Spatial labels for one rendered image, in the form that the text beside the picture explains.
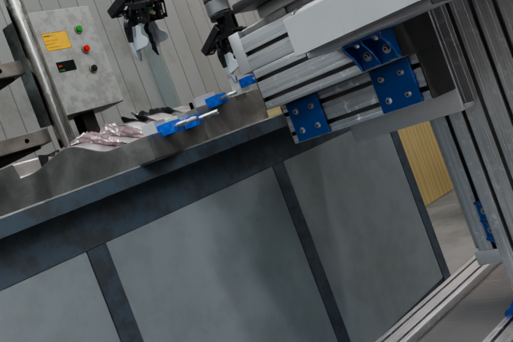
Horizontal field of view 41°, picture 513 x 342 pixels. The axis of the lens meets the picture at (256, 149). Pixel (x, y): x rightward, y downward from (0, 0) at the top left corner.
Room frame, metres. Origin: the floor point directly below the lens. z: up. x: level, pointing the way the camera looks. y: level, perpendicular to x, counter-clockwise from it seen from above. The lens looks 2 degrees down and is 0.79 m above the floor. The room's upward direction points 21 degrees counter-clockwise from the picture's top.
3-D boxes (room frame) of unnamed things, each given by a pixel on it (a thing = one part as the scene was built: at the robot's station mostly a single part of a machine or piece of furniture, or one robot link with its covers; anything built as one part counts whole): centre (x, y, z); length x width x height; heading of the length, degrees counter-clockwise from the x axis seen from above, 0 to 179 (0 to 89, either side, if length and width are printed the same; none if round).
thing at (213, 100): (1.79, 0.05, 0.89); 0.13 x 0.05 x 0.05; 48
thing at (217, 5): (2.10, -0.04, 1.17); 0.08 x 0.08 x 0.05
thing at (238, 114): (2.01, 0.21, 0.87); 0.50 x 0.26 x 0.14; 48
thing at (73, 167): (1.69, 0.38, 0.85); 0.50 x 0.26 x 0.11; 65
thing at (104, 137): (1.70, 0.38, 0.90); 0.26 x 0.18 x 0.08; 65
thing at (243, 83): (2.08, -0.06, 0.93); 0.13 x 0.05 x 0.05; 48
